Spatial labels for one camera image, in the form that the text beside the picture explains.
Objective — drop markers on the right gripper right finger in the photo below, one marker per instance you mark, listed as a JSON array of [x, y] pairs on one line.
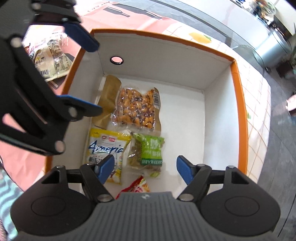
[[196, 177]]

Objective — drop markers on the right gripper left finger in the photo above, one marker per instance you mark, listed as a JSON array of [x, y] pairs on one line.
[[93, 178]]

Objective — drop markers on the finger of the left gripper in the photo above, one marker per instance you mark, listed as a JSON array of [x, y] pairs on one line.
[[78, 108], [62, 13]]

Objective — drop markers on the yellow America snack bag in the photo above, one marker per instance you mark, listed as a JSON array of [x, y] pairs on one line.
[[102, 143]]

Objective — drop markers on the red Mimi fries snack bag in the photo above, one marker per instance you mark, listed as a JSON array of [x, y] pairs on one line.
[[139, 186]]

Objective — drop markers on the green snack bag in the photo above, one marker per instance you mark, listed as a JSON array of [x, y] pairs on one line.
[[145, 154]]

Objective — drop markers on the clear bag orange nuts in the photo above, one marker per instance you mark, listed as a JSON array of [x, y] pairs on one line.
[[128, 106]]

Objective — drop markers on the pink table mat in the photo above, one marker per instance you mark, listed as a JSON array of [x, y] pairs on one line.
[[25, 168]]

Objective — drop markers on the orange white cardboard box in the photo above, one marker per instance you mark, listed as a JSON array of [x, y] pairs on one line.
[[202, 107]]

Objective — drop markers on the lemon print tablecloth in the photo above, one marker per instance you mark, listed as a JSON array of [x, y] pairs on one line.
[[257, 92]]

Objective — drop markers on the silver trash can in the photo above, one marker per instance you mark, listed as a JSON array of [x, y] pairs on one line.
[[272, 50]]

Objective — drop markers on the white tv cabinet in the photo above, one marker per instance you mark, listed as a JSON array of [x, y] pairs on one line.
[[226, 13]]

